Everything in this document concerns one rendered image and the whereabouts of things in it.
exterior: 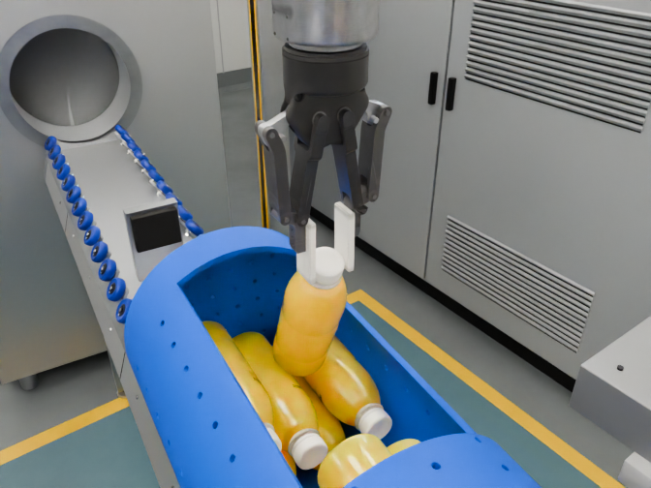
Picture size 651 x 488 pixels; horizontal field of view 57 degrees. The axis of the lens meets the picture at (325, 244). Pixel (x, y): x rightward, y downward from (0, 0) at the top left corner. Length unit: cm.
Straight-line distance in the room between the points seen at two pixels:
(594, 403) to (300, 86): 58
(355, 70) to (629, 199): 152
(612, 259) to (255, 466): 165
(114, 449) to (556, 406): 154
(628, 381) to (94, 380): 199
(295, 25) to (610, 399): 61
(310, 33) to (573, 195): 163
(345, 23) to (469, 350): 210
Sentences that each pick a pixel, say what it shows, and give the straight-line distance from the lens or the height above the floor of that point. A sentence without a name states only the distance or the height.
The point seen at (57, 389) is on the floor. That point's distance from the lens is 248.
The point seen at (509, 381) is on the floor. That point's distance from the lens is 241.
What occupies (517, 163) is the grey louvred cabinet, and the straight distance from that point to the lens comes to 215.
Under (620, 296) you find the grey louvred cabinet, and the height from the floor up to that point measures 50.
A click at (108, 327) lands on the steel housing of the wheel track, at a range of 125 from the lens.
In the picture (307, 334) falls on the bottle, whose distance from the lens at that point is 68.
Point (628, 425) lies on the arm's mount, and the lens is 87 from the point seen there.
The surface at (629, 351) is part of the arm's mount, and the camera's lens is 91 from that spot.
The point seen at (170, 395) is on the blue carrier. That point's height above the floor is 116.
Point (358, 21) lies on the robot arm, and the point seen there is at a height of 152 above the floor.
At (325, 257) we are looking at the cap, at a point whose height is 128.
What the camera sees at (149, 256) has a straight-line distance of 123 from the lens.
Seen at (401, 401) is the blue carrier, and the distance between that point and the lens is 76.
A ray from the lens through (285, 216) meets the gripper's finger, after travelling 56.
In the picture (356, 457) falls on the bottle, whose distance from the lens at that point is 55.
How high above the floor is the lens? 162
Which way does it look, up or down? 32 degrees down
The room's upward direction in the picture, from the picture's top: straight up
